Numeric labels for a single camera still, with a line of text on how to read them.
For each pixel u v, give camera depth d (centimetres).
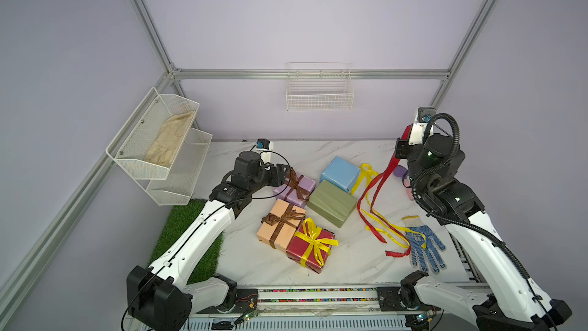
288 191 92
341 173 101
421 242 86
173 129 83
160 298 37
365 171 108
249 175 57
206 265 80
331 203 91
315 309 73
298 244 78
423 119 48
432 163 43
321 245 79
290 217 86
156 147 77
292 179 96
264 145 65
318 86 93
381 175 77
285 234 82
